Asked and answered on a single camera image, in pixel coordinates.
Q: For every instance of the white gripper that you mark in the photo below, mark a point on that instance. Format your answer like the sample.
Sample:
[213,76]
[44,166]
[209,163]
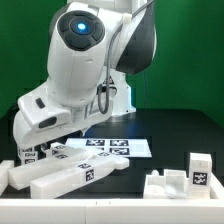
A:
[81,119]

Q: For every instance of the white cube front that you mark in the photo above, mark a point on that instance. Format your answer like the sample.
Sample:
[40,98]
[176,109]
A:
[28,157]

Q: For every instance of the white cube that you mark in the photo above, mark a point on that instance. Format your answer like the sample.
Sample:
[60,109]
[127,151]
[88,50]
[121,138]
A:
[28,157]
[200,167]
[20,151]

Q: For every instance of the white chair side frame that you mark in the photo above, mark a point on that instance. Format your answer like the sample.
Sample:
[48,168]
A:
[65,172]

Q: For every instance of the white chair seat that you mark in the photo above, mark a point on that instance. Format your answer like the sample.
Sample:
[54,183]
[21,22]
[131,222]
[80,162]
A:
[172,184]

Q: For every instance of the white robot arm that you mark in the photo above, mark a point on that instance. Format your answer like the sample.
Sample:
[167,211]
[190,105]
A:
[87,42]

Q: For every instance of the white left barrier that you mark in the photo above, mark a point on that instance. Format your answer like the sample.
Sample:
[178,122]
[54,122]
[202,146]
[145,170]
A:
[5,166]

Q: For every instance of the white barrier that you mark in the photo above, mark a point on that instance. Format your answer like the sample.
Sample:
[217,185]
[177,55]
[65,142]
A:
[216,188]
[111,211]
[5,166]

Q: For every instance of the white marker sheet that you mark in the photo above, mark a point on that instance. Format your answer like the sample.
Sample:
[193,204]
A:
[124,147]

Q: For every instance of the white front barrier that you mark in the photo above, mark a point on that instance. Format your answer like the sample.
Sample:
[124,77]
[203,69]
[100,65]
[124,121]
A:
[111,211]

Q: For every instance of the white right barrier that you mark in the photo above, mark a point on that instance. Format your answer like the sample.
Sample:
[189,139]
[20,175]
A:
[216,188]

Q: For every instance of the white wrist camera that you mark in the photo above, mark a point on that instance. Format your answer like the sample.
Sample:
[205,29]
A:
[40,112]

